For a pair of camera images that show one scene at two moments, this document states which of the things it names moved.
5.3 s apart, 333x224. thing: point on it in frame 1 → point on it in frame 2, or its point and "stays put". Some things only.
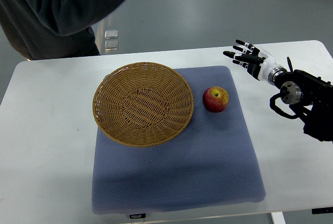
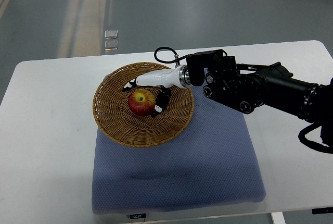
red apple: [215, 99] → [141, 102]
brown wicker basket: [143, 104] stays put
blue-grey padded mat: [214, 162] stays put
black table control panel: [322, 210] stays put
